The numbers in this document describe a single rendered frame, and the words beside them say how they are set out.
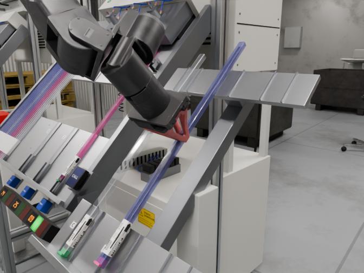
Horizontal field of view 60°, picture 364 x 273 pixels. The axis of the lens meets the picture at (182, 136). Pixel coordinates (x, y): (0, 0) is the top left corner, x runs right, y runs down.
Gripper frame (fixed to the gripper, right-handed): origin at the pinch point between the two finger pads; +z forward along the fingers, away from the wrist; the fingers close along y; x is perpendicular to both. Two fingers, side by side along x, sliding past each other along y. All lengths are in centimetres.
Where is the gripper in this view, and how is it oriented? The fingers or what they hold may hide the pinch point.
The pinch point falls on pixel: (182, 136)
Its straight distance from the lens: 58.1
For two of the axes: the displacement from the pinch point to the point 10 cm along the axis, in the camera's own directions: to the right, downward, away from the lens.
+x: -5.0, 8.1, -3.2
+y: -7.2, -1.8, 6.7
